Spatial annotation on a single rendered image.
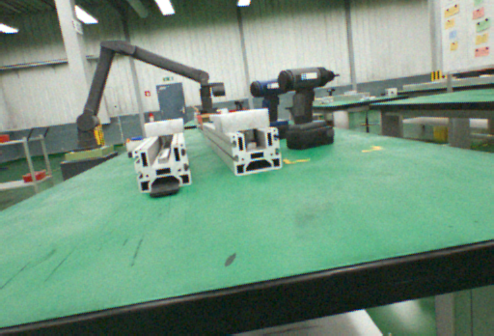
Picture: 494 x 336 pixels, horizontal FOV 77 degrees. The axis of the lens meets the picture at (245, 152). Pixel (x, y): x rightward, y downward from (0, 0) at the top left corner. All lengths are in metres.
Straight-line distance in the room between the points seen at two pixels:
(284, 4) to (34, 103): 10.07
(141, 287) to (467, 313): 0.38
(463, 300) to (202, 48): 12.28
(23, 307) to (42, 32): 13.80
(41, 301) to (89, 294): 0.04
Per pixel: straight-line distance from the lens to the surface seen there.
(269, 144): 0.67
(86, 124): 1.60
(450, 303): 0.49
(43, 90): 13.88
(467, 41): 4.14
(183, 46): 12.61
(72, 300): 0.32
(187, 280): 0.29
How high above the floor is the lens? 0.92
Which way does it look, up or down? 9 degrees down
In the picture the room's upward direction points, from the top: 8 degrees counter-clockwise
